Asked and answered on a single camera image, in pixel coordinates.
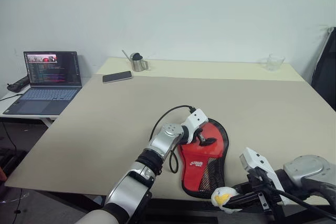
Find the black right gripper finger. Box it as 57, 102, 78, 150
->
225, 191, 264, 209
232, 181, 255, 196

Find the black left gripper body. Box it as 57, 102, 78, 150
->
189, 127, 206, 145

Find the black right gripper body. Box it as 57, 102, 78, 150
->
246, 167, 279, 212

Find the white yellow plush charm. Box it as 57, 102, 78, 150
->
211, 186, 244, 214

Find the red black paddle case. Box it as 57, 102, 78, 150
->
176, 118, 229, 199

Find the stainless steel cup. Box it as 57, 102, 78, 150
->
130, 52, 150, 72

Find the black smartphone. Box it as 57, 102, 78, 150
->
102, 70, 133, 84

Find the clear glass cup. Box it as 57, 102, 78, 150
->
261, 54, 286, 72

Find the black office chair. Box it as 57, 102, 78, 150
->
310, 26, 336, 111

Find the dark open laptop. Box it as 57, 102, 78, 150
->
3, 50, 83, 116

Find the white side table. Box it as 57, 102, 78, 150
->
0, 77, 64, 130

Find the black power strip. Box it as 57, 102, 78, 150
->
7, 76, 30, 93

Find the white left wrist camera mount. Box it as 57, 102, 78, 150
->
183, 108, 209, 145

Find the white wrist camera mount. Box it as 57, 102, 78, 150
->
239, 147, 292, 206
183, 108, 209, 145

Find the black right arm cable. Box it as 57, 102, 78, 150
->
248, 167, 336, 224

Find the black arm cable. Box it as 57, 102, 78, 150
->
248, 167, 336, 224
148, 105, 196, 174

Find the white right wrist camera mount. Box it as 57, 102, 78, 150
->
239, 147, 292, 206

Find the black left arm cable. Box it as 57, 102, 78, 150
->
148, 105, 196, 174

